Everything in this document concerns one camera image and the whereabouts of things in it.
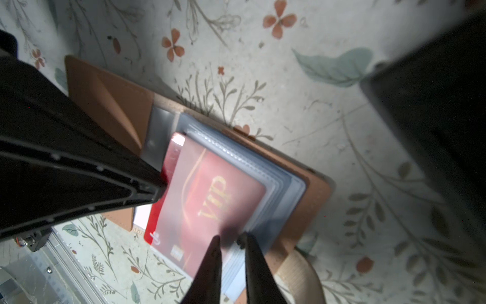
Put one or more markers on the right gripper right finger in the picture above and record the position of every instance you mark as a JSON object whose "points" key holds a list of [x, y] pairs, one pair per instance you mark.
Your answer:
{"points": [[261, 287]]}

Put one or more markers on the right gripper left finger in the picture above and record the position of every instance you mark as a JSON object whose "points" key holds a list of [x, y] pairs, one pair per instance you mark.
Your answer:
{"points": [[206, 286]]}

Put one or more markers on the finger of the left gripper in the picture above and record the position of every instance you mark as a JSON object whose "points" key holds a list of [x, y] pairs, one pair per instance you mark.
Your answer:
{"points": [[57, 164]]}

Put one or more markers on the red VIP card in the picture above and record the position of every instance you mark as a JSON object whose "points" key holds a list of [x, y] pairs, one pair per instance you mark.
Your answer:
{"points": [[206, 196]]}

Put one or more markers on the black plastic bin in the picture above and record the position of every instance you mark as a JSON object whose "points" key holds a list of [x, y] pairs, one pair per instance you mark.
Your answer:
{"points": [[433, 100]]}

